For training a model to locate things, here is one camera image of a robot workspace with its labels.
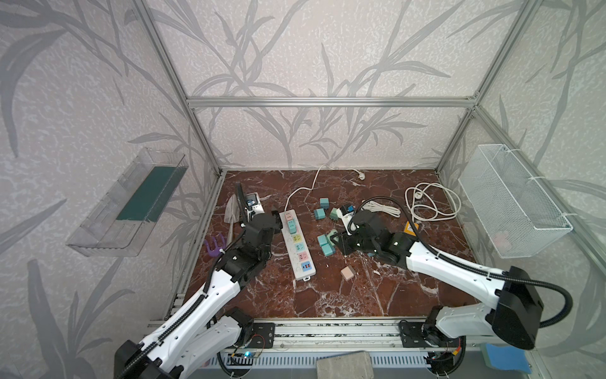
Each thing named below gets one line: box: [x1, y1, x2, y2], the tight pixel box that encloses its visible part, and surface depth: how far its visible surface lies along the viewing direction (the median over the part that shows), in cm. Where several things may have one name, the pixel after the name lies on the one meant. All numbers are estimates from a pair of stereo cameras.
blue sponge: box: [480, 342, 532, 375], surface depth 69 cm
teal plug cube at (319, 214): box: [314, 208, 326, 221], surface depth 104 cm
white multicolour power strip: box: [279, 208, 317, 282], surface depth 91 cm
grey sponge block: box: [316, 350, 375, 379], surface depth 68 cm
